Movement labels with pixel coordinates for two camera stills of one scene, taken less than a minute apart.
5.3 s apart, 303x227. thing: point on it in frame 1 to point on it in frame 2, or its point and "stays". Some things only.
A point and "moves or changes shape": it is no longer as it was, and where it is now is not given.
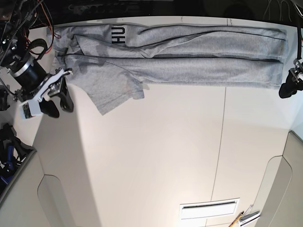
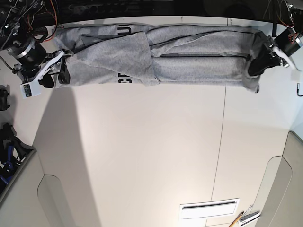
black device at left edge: (4, 94) stays
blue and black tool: (13, 153) stays
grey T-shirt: (111, 64) moves or changes shape
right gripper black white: (292, 83) to (285, 45)
